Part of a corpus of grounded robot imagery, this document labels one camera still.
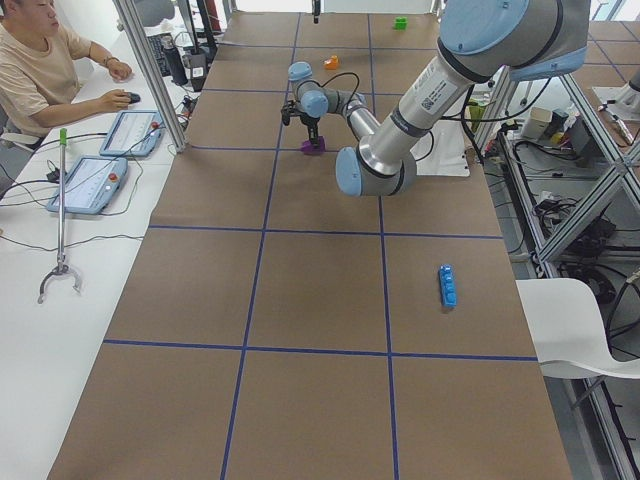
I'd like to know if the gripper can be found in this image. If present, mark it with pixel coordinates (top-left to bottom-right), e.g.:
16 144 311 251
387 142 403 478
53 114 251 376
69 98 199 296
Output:
280 0 320 148

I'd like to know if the orange trapezoid block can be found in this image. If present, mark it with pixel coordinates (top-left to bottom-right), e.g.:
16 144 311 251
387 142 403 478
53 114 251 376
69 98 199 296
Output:
323 55 340 71

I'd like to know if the purple trapezoid block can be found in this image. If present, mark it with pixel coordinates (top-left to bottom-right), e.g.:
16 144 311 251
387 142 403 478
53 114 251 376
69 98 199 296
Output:
300 136 326 155

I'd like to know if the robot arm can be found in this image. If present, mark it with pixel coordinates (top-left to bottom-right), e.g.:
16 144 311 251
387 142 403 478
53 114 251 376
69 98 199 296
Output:
281 0 590 196

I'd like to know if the green block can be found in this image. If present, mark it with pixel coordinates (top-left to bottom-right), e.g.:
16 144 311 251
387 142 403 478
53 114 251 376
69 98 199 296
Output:
393 16 408 30

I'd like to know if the black water bottle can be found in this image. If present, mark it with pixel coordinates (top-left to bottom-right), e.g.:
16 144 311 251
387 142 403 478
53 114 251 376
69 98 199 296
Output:
161 36 189 86

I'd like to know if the computer mouse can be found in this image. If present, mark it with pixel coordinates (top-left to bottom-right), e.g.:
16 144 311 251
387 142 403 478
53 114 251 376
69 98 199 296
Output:
126 92 141 104

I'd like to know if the upper teach pendant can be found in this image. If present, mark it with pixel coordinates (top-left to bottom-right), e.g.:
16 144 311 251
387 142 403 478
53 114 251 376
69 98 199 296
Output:
99 110 164 157

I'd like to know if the teach pendant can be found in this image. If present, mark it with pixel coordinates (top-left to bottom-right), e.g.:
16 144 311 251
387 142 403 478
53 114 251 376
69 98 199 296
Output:
99 110 164 157
64 156 128 215

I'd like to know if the long blue block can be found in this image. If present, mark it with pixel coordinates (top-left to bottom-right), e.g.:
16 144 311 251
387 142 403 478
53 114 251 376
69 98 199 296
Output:
438 264 458 308

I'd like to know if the lower teach pendant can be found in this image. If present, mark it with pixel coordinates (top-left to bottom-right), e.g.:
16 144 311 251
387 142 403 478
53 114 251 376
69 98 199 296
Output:
64 156 128 215

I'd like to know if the seated person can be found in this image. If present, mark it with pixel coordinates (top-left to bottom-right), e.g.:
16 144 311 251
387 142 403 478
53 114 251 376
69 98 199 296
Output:
1 1 132 139

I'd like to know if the reacher grabber tool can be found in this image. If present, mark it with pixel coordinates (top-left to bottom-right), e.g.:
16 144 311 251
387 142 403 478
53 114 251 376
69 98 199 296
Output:
37 128 81 304

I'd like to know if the white chair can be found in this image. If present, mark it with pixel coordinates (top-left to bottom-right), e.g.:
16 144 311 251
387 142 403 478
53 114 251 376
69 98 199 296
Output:
516 278 639 380

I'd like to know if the aluminium frame post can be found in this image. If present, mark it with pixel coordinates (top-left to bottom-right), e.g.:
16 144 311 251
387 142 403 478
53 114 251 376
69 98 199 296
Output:
113 0 187 153

